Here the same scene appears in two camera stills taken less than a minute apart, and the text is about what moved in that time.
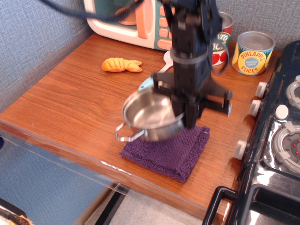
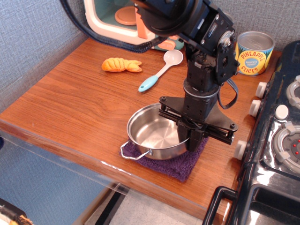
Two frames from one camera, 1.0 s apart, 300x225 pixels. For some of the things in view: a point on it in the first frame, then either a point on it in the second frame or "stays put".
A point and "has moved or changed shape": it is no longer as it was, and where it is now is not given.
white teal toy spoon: (168, 59) stays put
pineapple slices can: (252, 52) stays put
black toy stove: (268, 162) stays put
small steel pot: (147, 112) has moved or changed shape
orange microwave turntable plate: (131, 20) stays put
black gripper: (191, 81) -> (201, 112)
